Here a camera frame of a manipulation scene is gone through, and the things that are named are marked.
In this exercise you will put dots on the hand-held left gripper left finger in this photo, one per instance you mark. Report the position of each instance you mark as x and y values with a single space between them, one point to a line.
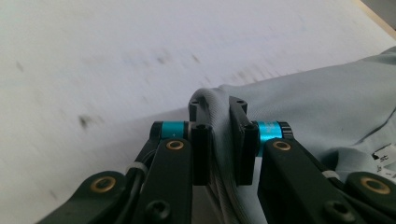
202 155

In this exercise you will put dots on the grey printed t-shirt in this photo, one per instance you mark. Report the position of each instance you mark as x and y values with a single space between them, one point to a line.
311 102

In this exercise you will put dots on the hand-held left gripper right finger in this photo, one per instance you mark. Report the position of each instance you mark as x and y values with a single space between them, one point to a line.
244 155

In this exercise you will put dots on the white foam mat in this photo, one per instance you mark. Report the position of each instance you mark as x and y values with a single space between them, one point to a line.
93 46

